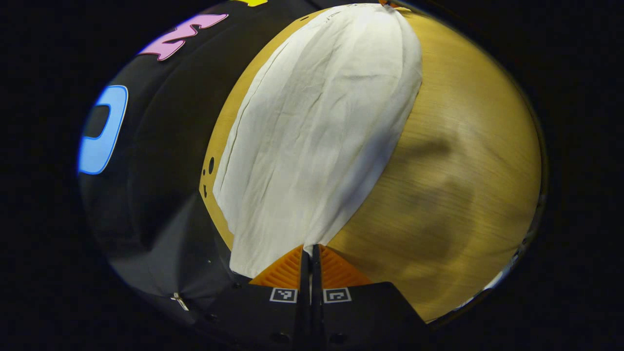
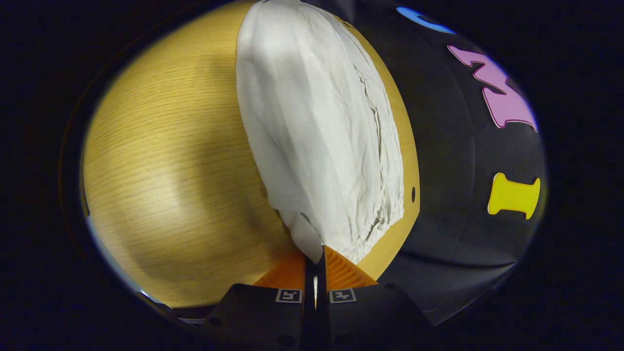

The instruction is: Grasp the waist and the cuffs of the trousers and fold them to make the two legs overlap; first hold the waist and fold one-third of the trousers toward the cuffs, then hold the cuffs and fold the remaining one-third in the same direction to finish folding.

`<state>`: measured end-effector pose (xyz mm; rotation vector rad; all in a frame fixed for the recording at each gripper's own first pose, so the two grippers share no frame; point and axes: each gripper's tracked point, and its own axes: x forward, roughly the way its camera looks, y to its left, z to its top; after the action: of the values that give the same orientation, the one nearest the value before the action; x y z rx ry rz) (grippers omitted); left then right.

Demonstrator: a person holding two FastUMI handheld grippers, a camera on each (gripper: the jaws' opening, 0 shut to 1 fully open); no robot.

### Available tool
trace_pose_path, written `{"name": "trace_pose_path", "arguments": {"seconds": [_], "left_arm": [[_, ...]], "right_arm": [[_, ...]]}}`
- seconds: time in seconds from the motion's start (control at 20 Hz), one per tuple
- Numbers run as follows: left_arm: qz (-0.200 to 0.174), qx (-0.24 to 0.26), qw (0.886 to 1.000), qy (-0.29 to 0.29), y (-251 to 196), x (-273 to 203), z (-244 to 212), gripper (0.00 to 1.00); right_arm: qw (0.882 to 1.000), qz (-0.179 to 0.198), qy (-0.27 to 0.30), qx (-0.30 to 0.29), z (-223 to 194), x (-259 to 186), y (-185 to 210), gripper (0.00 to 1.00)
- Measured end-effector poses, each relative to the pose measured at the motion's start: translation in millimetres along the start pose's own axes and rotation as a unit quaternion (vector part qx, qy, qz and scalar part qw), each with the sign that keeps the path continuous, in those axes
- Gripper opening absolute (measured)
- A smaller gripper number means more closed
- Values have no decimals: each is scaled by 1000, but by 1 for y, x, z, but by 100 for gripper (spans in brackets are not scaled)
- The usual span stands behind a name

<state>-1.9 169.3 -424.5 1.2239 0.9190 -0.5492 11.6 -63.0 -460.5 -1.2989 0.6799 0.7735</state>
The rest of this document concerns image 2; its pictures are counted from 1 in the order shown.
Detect black backdrop cloth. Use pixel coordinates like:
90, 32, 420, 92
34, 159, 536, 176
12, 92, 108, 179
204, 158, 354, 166
302, 0, 547, 325

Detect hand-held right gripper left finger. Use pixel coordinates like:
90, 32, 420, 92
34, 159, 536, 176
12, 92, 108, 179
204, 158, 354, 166
197, 249, 316, 351

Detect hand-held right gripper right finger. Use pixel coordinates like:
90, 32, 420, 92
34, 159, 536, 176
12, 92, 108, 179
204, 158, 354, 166
316, 245, 434, 351

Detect white jeans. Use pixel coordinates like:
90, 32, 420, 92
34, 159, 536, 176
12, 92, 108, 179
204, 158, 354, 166
236, 0, 405, 265

